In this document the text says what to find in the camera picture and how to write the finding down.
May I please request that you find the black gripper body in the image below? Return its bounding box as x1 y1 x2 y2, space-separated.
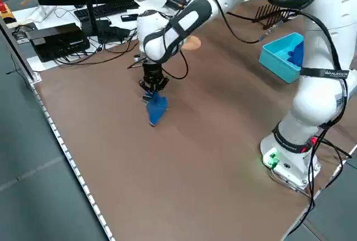
141 62 165 83

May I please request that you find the wooden mug stand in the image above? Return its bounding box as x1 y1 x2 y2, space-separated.
182 36 202 52

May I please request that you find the black electronics box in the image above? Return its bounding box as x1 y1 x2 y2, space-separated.
29 22 90 63

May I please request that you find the cyan plastic box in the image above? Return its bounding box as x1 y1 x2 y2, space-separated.
258 32 305 84

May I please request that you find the dark wooden dish rack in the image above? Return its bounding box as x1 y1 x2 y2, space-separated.
252 3 296 30

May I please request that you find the black keyboard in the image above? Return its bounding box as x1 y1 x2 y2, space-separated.
74 0 140 20

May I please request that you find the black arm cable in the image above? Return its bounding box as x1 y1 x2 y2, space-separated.
199 0 264 44

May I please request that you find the aluminium side rail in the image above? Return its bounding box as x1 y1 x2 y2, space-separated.
0 15 43 83

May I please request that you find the black base cable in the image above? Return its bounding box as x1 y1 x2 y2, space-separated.
302 123 353 225

